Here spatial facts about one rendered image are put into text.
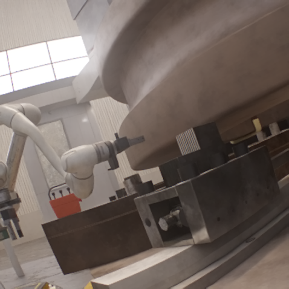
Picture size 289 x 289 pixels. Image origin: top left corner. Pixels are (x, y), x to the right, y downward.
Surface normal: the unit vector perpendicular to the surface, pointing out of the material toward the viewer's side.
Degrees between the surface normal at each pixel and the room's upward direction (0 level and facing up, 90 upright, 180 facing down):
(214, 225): 90
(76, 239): 90
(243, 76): 90
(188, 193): 90
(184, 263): 72
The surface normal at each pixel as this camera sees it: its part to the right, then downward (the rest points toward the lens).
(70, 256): 0.14, -0.15
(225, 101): -0.78, 0.24
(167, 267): 0.35, -0.54
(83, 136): 0.47, -0.25
